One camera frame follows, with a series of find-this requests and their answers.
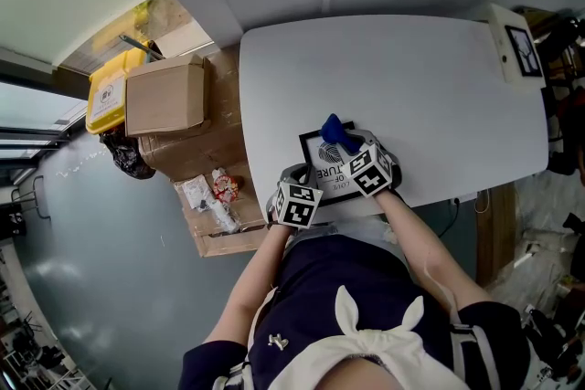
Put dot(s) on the black-framed tree picture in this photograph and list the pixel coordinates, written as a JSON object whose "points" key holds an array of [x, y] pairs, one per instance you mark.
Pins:
{"points": [[524, 52]]}

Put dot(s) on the clear plastic wrap bundle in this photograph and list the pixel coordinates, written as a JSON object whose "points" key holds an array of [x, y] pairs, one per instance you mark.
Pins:
{"points": [[224, 217]]}

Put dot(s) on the person's right forearm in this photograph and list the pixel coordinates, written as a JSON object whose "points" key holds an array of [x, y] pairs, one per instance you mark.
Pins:
{"points": [[420, 242]]}

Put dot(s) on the brown wooden board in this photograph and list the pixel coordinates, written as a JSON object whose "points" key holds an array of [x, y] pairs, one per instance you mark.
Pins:
{"points": [[496, 237]]}

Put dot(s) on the black-framed window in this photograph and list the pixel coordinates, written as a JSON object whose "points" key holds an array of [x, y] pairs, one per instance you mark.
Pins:
{"points": [[36, 109]]}

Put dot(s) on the white table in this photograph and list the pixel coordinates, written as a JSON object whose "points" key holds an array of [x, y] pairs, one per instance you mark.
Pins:
{"points": [[411, 82]]}

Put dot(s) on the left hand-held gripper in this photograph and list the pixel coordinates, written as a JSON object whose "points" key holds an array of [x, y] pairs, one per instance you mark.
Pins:
{"points": [[297, 205]]}

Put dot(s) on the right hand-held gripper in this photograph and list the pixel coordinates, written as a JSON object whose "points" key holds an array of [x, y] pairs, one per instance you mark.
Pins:
{"points": [[368, 173]]}

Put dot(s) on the grey trousers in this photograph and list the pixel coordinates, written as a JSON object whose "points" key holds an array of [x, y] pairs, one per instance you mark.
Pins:
{"points": [[347, 229]]}

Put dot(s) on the white power strip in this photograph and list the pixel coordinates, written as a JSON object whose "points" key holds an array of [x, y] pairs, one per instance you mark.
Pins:
{"points": [[464, 197]]}

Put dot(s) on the person's left forearm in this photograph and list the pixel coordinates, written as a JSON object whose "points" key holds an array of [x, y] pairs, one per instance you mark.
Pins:
{"points": [[256, 278]]}

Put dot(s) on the black photo frame fingerprint print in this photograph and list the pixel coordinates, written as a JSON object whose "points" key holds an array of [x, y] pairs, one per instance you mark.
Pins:
{"points": [[315, 150]]}

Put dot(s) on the large flattened cardboard box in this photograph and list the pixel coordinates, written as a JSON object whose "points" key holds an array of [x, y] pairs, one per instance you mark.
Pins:
{"points": [[215, 150]]}

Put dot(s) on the blue cloth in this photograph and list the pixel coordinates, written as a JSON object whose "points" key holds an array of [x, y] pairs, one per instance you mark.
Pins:
{"points": [[333, 128]]}

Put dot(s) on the navy shirt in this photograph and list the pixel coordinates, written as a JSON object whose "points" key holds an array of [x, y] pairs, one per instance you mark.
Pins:
{"points": [[343, 278]]}

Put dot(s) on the brown cardboard box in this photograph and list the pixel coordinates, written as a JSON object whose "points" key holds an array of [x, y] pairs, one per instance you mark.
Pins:
{"points": [[164, 100]]}

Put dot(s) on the person's head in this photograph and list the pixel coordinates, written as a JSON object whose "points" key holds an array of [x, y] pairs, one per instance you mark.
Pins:
{"points": [[388, 379]]}

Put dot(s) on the silver brooch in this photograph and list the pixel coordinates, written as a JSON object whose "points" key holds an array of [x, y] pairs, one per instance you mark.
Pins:
{"points": [[278, 341]]}

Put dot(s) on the white box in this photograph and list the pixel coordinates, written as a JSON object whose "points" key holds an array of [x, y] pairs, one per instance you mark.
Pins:
{"points": [[498, 36]]}

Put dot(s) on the yellow bin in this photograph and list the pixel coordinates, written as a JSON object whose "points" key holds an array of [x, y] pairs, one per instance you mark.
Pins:
{"points": [[103, 105]]}

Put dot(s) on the black rubbish bag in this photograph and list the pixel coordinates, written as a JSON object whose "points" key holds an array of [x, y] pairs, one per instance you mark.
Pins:
{"points": [[128, 157]]}

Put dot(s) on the red patterned packet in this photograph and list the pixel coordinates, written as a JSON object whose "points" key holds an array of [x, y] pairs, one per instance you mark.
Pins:
{"points": [[225, 187]]}

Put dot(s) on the white bow collar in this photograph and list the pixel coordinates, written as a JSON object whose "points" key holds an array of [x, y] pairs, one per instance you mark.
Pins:
{"points": [[375, 342]]}

